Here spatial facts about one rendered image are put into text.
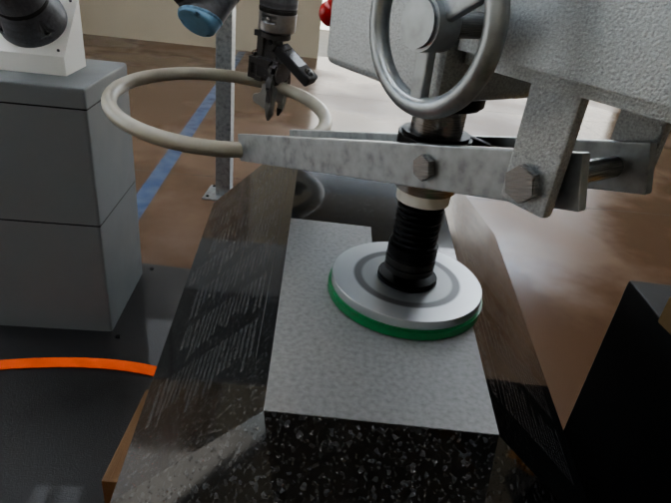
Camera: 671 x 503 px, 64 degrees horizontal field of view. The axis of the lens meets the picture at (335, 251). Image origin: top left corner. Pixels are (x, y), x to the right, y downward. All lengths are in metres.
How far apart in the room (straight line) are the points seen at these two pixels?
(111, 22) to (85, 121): 6.41
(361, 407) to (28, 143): 1.41
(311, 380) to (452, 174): 0.27
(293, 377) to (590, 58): 0.42
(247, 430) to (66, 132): 1.30
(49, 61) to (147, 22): 6.16
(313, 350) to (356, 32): 0.36
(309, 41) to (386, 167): 7.06
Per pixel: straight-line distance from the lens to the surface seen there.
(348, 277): 0.74
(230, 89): 2.88
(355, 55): 0.63
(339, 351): 0.66
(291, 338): 0.67
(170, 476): 0.67
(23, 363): 1.98
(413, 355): 0.67
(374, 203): 1.06
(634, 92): 0.43
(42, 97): 1.74
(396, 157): 0.65
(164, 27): 7.92
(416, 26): 0.46
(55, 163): 1.79
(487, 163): 0.56
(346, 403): 0.59
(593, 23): 0.45
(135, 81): 1.35
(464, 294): 0.76
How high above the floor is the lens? 1.24
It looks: 29 degrees down
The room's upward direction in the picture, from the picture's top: 7 degrees clockwise
